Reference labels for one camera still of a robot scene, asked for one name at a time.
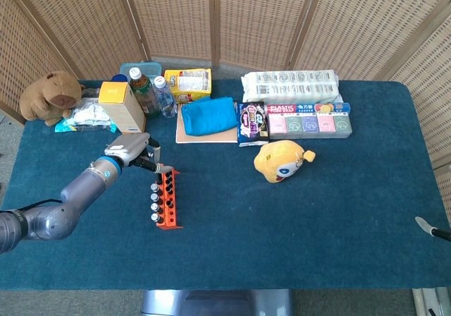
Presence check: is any yellow plush toy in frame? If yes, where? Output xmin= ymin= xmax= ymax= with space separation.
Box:
xmin=254 ymin=140 xmax=316 ymax=184

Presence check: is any grey robot torso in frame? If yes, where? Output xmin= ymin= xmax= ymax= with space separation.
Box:
xmin=140 ymin=289 xmax=294 ymax=316

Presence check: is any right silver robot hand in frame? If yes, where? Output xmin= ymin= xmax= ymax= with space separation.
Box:
xmin=414 ymin=216 xmax=451 ymax=243

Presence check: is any yellow snack bag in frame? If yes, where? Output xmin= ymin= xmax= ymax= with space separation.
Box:
xmin=163 ymin=68 xmax=213 ymax=104

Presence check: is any beige flat board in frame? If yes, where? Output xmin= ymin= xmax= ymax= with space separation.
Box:
xmin=175 ymin=103 xmax=239 ymax=144

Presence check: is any white paper roll pack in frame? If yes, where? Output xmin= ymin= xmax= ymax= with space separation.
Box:
xmin=241 ymin=69 xmax=344 ymax=106

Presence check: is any dark purple pad pack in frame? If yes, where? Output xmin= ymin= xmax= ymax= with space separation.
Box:
xmin=237 ymin=101 xmax=271 ymax=147

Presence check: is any blue lidded plastic container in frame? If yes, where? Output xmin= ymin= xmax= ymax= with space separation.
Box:
xmin=118 ymin=61 xmax=161 ymax=84

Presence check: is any clear water bottle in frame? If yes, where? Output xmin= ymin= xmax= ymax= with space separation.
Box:
xmin=152 ymin=75 xmax=178 ymax=119

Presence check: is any tall yellow cardboard box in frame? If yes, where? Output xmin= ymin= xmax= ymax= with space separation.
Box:
xmin=97 ymin=81 xmax=147 ymax=136

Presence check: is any woven rattan folding screen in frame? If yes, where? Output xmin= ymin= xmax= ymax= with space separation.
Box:
xmin=0 ymin=0 xmax=451 ymax=186

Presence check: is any plastic food wrap box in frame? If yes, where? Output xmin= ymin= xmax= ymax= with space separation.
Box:
xmin=264 ymin=102 xmax=352 ymax=115

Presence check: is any folded blue cloth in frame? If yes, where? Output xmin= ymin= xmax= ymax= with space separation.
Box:
xmin=180 ymin=96 xmax=238 ymax=137

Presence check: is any blue carpet table cover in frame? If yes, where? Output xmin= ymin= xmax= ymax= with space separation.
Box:
xmin=0 ymin=79 xmax=451 ymax=291

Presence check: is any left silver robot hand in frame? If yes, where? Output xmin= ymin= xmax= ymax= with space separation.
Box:
xmin=104 ymin=132 xmax=175 ymax=174

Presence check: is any green tea bottle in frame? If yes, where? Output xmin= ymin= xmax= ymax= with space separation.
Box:
xmin=128 ymin=67 xmax=161 ymax=117

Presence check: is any brown capybara plush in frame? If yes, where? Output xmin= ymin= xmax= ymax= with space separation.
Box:
xmin=19 ymin=71 xmax=87 ymax=127

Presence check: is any orange battery rack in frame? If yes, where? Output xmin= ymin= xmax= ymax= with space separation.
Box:
xmin=154 ymin=166 xmax=184 ymax=231

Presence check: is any white metal frame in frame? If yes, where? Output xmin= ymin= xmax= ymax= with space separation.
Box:
xmin=412 ymin=287 xmax=451 ymax=316

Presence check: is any silver wet wipes pack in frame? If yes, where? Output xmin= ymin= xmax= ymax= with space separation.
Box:
xmin=54 ymin=97 xmax=119 ymax=134

